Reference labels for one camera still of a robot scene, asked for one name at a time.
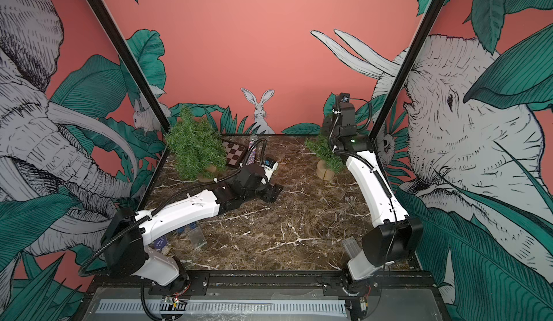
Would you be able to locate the small green christmas tree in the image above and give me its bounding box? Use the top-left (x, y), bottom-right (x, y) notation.
top-left (305, 135), bottom-right (346, 181)

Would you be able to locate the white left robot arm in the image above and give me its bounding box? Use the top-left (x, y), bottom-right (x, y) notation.
top-left (79, 158), bottom-right (282, 298)

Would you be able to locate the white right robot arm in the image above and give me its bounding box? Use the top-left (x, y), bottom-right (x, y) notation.
top-left (324, 100), bottom-right (423, 297)

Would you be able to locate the large green christmas tree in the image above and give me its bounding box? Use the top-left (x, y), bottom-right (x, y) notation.
top-left (165, 106), bottom-right (226, 181)

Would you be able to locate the purple glitter microphone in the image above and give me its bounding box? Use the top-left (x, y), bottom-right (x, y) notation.
top-left (246, 135), bottom-right (259, 165)

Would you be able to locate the brown checkered chess board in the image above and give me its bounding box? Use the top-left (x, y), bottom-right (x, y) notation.
top-left (222, 140), bottom-right (248, 168)

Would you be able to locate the clear plastic battery box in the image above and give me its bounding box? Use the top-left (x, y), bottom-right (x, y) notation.
top-left (187, 227), bottom-right (207, 250)

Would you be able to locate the purple round cap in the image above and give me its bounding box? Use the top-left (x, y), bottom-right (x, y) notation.
top-left (154, 235), bottom-right (168, 251)

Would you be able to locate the clear plastic box right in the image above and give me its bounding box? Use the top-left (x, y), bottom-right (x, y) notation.
top-left (341, 237), bottom-right (361, 259)

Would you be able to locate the white ventilation grille strip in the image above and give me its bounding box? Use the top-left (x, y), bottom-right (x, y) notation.
top-left (94, 299), bottom-right (349, 317)

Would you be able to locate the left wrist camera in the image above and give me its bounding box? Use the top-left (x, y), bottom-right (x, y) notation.
top-left (262, 157), bottom-right (278, 184)

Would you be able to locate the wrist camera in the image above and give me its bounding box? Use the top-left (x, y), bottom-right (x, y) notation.
top-left (336, 93), bottom-right (351, 103)
top-left (262, 157), bottom-right (278, 184)

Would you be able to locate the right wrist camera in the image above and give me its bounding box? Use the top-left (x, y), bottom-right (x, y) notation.
top-left (336, 93), bottom-right (351, 103)

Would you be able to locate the black right corner post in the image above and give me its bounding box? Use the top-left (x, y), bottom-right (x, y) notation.
top-left (369, 0), bottom-right (445, 142)

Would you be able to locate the black corner post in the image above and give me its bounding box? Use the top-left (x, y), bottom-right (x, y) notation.
top-left (86, 0), bottom-right (171, 132)
top-left (369, 0), bottom-right (445, 142)

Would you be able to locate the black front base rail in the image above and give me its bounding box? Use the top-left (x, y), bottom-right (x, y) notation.
top-left (86, 270), bottom-right (437, 298)

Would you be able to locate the black left corner post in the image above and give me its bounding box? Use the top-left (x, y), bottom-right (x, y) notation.
top-left (86, 0), bottom-right (171, 132)

